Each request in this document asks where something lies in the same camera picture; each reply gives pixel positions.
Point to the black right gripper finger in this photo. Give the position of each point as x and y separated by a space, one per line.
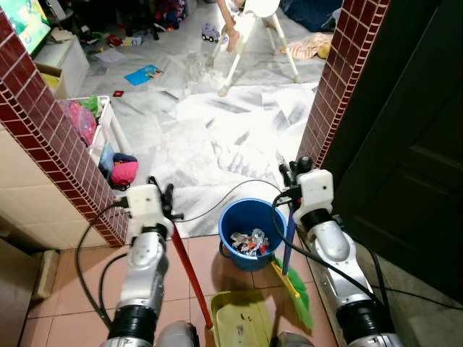
304 164
286 175

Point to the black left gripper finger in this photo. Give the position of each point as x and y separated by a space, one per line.
153 182
169 192

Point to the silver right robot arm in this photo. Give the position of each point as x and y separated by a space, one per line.
329 242

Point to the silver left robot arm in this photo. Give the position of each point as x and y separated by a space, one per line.
145 267

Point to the pink and navy cloth bundle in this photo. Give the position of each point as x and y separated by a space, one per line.
124 172

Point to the blue plastic bucket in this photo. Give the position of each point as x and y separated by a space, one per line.
239 213

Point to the light blue cloth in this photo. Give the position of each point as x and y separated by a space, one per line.
106 159

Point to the crumpled wrapper rubbish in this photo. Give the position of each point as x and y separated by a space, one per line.
249 242

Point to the white storage rack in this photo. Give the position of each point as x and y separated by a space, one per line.
116 134

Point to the pink mesh bag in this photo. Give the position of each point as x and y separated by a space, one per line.
83 123

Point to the small red card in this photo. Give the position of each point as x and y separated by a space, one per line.
118 93

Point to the green plastic toy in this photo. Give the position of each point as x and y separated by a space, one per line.
90 105

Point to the dark wooden door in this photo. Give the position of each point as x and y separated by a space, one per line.
405 130

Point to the blue picture book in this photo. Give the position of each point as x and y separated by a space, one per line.
143 74

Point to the striped beige cloth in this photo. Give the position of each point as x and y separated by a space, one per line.
307 47

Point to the grey left robot leg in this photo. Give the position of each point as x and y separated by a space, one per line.
177 336

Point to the grey robot leg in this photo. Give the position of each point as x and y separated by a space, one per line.
293 340
177 336

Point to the white paper sheet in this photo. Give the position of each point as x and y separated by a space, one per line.
110 56

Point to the white baby high chair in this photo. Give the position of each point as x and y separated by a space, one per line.
242 36

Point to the grey right robot leg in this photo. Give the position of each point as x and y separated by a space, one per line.
293 340

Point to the brown cardboard box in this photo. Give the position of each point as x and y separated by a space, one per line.
51 79

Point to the white television cabinet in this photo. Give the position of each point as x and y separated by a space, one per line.
69 61

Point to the child's bare limb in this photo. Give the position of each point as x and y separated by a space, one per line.
231 32

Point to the small toy car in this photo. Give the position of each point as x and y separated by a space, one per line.
210 32

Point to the beige wooden board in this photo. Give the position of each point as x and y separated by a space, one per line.
22 289

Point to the red and blue backpack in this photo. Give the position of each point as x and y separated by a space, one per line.
170 13

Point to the flat screen television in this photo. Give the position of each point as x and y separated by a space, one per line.
25 22

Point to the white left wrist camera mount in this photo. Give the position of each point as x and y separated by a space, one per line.
145 206

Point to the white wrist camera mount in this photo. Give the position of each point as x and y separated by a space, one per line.
315 191
145 206

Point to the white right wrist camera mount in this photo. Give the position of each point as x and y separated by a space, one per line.
315 191

